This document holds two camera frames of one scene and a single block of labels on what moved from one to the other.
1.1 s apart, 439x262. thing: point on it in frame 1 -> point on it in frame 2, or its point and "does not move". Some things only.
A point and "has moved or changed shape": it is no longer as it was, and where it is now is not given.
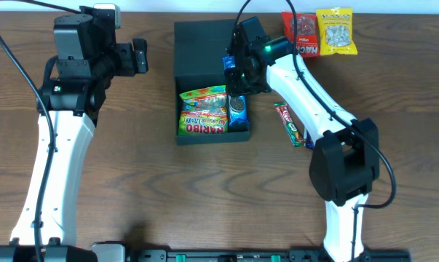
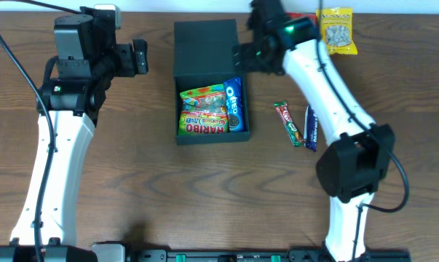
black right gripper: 232,77 -> 243,55
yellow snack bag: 335,30 does not move
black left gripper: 139,55 does not move
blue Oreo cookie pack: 236,104 has moved or changed shape
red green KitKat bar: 295,137 does not move
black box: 199,47 does not move
